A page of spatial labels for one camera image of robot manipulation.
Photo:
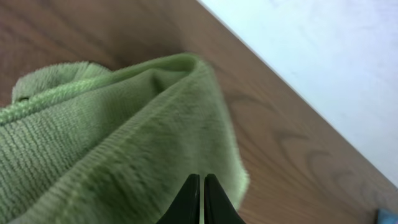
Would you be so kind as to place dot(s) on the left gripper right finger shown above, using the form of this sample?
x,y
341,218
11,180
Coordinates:
x,y
217,207

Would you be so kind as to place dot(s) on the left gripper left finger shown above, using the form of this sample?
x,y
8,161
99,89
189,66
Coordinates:
x,y
185,208

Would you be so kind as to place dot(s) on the light green microfiber cloth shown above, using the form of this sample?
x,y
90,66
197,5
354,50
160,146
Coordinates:
x,y
84,144

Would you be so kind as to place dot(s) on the crumpled blue cloth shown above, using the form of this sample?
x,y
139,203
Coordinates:
x,y
386,217

